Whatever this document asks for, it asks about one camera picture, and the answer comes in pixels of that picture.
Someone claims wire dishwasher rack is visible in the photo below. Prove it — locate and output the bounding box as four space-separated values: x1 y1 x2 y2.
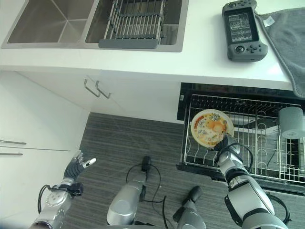
183 94 305 183

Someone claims grey sink drying rack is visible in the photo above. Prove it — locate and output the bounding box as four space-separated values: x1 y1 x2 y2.
98 0 166 50

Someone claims grey cylindrical cup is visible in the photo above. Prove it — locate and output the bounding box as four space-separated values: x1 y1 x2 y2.
278 106 305 139

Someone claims grey handheld game controller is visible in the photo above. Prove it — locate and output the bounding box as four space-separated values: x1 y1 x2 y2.
222 0 269 62

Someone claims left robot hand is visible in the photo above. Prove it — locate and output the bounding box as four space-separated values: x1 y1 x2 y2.
62 150 97 179

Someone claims round patterned plate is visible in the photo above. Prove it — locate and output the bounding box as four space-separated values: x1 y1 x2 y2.
191 109 234 150

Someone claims right silver robot leg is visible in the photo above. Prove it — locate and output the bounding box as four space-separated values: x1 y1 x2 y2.
172 186 206 229

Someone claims silver cabinet handle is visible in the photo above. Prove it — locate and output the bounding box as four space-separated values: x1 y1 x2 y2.
95 80 112 99
84 79 101 98

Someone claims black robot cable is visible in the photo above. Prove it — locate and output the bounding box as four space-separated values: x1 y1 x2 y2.
125 163 167 224

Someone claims grey towel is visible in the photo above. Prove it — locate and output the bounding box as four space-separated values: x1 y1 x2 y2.
257 8 305 98

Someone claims black dishwasher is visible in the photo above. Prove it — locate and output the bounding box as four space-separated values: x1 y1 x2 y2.
175 82 305 191

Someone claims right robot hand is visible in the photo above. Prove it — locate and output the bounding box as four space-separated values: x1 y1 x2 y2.
208 133 239 156

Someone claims stainless steel double sink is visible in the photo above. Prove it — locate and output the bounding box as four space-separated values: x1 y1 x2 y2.
1 0 190 52

